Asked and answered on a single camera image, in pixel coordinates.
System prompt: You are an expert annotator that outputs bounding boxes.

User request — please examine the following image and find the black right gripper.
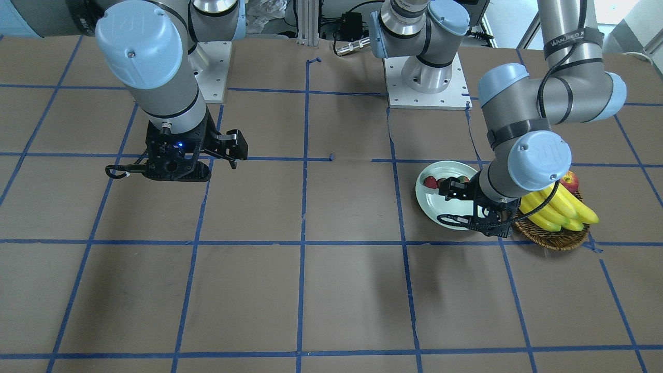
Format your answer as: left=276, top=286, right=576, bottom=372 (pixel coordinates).
left=202, top=117, right=248, bottom=170

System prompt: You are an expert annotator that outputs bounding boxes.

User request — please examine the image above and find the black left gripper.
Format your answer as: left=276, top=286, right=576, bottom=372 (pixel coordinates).
left=438, top=174, right=490, bottom=203

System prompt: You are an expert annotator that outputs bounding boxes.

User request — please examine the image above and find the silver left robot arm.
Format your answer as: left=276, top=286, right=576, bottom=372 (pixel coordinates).
left=438, top=1, right=627, bottom=212

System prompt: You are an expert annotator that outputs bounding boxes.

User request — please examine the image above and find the light green plate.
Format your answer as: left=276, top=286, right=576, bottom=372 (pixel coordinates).
left=415, top=161, right=480, bottom=230

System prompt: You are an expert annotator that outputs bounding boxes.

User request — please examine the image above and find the yellow banana bunch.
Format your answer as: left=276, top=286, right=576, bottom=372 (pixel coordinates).
left=520, top=183, right=599, bottom=232

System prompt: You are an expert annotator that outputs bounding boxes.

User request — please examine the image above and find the red yellow apple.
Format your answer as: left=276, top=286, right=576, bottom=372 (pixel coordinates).
left=559, top=170, right=580, bottom=194

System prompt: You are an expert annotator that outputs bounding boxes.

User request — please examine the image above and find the woven wicker basket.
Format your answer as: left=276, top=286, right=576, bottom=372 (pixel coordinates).
left=515, top=192, right=590, bottom=251

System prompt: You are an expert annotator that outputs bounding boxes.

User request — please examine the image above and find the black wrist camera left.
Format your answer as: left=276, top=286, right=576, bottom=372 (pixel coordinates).
left=469, top=198, right=520, bottom=238

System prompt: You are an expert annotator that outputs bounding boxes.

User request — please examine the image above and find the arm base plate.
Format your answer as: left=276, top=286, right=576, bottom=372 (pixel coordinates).
left=383, top=54, right=472, bottom=110
left=189, top=41, right=233, bottom=104

